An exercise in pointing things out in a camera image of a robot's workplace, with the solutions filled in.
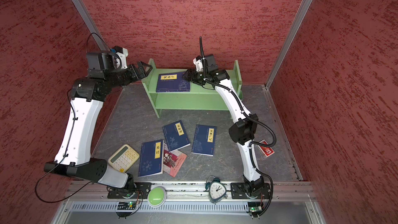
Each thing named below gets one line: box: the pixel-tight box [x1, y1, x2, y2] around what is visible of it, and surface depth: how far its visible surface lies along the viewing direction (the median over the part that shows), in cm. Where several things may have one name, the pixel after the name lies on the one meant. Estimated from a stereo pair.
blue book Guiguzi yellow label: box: [155, 71, 191, 93], surface depth 85 cm
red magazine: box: [162, 143, 188, 178], surface depth 85 cm
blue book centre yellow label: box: [161, 119, 191, 153], surface depth 94 cm
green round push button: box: [147, 186, 167, 208], surface depth 72 cm
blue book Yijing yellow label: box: [137, 139, 164, 178], surface depth 84 cm
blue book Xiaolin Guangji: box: [190, 124, 218, 157], surface depth 92 cm
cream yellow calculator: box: [107, 144, 140, 173], surface depth 85 cm
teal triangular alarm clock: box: [205, 175, 229, 205], surface depth 73 cm
